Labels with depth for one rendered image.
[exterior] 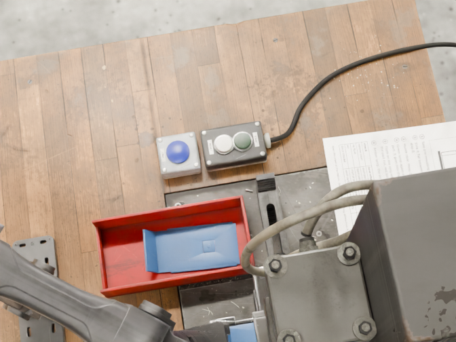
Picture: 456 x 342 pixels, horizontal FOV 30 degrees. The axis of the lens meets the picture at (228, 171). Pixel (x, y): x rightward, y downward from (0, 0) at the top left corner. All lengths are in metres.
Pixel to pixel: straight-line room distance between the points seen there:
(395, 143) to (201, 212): 0.36
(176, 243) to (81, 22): 1.32
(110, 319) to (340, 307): 0.35
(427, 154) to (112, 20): 1.36
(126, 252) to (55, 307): 0.42
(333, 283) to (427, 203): 0.16
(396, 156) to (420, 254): 0.82
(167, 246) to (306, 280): 0.65
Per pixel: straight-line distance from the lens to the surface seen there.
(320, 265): 0.80
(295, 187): 1.45
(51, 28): 2.65
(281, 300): 0.80
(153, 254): 1.42
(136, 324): 1.05
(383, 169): 1.48
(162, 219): 1.44
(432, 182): 0.69
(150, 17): 2.61
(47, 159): 1.51
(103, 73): 1.55
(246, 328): 1.32
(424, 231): 0.68
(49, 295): 1.03
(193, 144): 1.45
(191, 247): 1.42
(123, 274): 1.43
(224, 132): 1.45
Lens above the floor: 2.30
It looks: 73 degrees down
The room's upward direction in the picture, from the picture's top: 7 degrees counter-clockwise
